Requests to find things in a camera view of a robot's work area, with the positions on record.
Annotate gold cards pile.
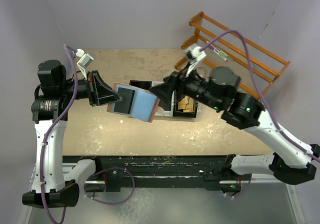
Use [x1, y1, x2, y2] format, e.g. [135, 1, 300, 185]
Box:
[177, 96, 196, 113]

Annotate white bin with black cards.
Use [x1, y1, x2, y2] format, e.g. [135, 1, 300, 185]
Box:
[155, 94, 174, 117]

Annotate black bin with silver cards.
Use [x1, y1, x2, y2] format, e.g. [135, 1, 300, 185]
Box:
[129, 80, 152, 90]

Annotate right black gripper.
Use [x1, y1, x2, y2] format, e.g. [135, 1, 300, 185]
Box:
[149, 60, 223, 110]

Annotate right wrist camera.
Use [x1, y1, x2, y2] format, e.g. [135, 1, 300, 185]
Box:
[184, 43, 206, 77]

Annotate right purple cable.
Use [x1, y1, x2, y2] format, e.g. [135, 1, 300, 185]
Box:
[199, 29, 320, 200]

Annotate orange wooden rack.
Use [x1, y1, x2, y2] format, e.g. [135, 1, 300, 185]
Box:
[181, 11, 291, 98]

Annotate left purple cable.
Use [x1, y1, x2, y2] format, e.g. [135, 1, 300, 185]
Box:
[39, 43, 137, 224]

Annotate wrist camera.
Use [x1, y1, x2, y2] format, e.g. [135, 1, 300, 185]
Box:
[75, 49, 95, 80]
[184, 43, 206, 77]

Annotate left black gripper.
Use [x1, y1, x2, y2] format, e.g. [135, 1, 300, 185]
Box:
[59, 70, 124, 106]

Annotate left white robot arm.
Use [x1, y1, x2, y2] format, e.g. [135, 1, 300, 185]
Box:
[22, 59, 122, 209]

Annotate purple cable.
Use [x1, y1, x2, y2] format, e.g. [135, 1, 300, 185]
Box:
[39, 43, 137, 224]
[199, 29, 320, 200]

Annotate markers on rack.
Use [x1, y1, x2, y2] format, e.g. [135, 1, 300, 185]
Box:
[208, 44, 228, 62]

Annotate black credit card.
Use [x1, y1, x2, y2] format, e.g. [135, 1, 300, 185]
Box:
[113, 87, 135, 114]

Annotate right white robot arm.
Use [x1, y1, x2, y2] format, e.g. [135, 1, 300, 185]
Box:
[149, 66, 320, 185]

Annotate black bin with gold cards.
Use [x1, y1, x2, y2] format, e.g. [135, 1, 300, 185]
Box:
[173, 92, 198, 119]

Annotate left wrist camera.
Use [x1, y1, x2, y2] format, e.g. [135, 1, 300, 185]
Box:
[75, 49, 95, 80]

